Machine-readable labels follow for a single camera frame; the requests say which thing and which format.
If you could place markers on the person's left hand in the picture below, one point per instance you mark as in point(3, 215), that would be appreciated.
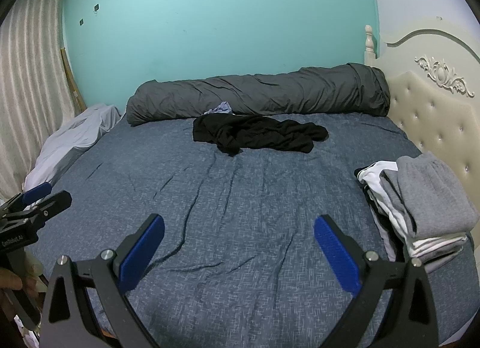
point(10, 281)

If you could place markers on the white black folded garment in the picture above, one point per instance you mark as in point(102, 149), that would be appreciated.
point(433, 252)

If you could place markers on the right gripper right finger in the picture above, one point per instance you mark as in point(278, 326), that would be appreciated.
point(409, 319)

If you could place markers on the blue patterned bed sheet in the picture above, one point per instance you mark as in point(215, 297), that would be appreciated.
point(239, 265)

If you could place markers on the dark grey rolled duvet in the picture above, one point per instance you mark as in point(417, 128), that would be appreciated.
point(346, 88)

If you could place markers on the small blue crumpled cloth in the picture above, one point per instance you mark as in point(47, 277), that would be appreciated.
point(222, 108)

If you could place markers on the striped beige curtain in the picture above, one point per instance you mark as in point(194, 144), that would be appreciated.
point(35, 98)

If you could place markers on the grey folded sweatpants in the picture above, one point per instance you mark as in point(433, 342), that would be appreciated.
point(430, 198)

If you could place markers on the light grey blanket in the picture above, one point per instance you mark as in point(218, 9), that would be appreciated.
point(70, 142)

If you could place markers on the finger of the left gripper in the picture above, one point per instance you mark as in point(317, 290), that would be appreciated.
point(36, 193)
point(49, 208)

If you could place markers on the cream tufted headboard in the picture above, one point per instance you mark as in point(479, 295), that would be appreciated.
point(432, 70)

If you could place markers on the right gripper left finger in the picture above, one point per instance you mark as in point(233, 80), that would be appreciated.
point(86, 304)

